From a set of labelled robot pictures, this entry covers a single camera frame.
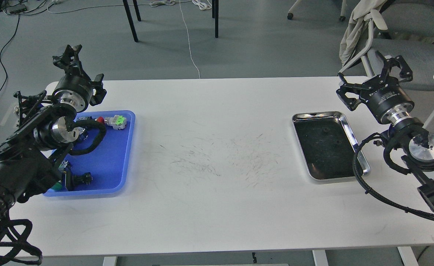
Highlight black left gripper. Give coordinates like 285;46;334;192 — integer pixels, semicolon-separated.
52;44;107;113

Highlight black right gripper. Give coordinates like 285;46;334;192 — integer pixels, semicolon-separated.
336;55;414;124

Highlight small black switch part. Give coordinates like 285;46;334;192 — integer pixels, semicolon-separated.
72;172;93;186

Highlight grey office chair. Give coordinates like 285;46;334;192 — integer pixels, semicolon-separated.
340;0;434;91

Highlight blue plastic tray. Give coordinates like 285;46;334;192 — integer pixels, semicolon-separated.
44;110;136;197

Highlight silver metal tray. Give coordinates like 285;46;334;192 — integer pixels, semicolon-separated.
292;111;359;184

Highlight black table legs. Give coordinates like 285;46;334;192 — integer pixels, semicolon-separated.
122;0;219;42

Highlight beige jacket on chair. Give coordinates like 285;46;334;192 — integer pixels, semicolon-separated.
339;0;386;66

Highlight grey green connector part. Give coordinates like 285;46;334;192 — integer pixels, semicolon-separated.
104;115;127;130

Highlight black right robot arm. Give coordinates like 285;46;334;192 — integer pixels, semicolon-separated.
336;52;434;222

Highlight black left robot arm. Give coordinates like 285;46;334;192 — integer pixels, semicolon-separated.
0;44;107;266

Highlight green push button switch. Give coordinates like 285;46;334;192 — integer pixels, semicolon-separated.
51;160;73;191

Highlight white cable on floor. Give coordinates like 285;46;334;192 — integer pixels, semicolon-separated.
47;0;213;79

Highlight black cable on floor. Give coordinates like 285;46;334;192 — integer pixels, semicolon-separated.
0;0;51;143

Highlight red push button switch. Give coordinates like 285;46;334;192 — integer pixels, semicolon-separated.
76;116;105;125

